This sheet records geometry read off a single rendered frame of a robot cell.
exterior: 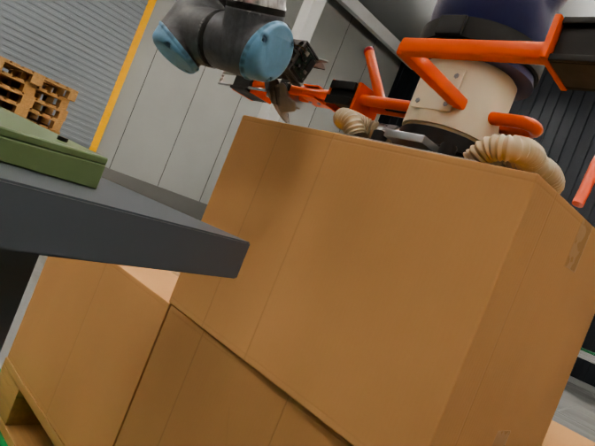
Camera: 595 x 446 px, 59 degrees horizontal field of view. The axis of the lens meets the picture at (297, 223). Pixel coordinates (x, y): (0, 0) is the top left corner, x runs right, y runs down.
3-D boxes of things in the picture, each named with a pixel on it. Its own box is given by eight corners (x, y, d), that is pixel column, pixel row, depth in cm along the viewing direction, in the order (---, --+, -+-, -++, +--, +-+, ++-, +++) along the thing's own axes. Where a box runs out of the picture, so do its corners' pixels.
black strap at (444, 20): (554, 101, 97) (562, 80, 97) (510, 36, 80) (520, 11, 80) (447, 89, 112) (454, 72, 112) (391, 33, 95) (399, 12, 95)
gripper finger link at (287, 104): (293, 131, 108) (289, 86, 104) (274, 126, 112) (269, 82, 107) (304, 126, 110) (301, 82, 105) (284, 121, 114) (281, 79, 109)
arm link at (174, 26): (183, 47, 79) (227, -15, 82) (135, 33, 85) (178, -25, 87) (212, 86, 87) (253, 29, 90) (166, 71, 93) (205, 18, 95)
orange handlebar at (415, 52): (613, 157, 80) (622, 136, 80) (556, 65, 58) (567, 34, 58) (244, 96, 144) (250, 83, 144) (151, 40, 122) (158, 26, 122)
